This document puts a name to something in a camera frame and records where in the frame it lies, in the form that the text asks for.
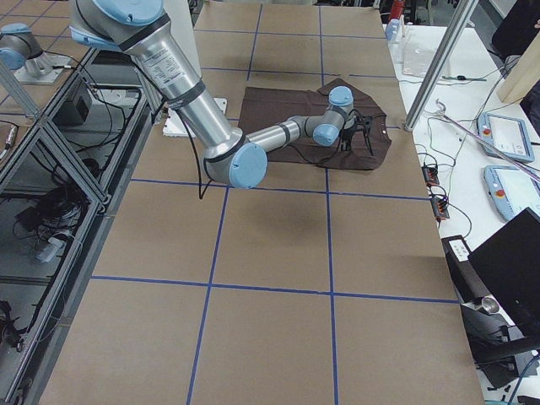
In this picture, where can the black box with label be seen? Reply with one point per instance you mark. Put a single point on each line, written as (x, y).
(468, 284)

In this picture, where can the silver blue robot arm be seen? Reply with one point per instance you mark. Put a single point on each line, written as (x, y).
(142, 30)

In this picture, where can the dark brown t-shirt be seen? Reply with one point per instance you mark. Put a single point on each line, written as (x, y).
(304, 126)

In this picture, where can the near blue teach pendant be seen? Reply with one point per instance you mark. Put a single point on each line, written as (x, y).
(511, 190)

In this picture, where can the blue teach pendant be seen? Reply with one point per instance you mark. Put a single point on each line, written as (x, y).
(507, 134)
(511, 190)

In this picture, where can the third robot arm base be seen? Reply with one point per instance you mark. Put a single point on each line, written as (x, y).
(23, 55)

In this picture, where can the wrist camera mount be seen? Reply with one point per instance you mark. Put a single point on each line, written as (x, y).
(363, 124)

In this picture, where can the aluminium frame rack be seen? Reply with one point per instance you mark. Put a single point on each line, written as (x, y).
(69, 143)

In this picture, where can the far blue teach pendant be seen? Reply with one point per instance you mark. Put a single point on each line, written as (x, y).
(507, 134)

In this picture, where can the orange black connector board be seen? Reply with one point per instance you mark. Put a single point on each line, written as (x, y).
(430, 174)

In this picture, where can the clear plastic bag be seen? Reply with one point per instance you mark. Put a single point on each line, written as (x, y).
(416, 59)

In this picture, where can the aluminium frame post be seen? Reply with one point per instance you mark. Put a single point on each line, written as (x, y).
(453, 32)

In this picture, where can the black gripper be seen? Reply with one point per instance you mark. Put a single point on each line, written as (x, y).
(348, 136)

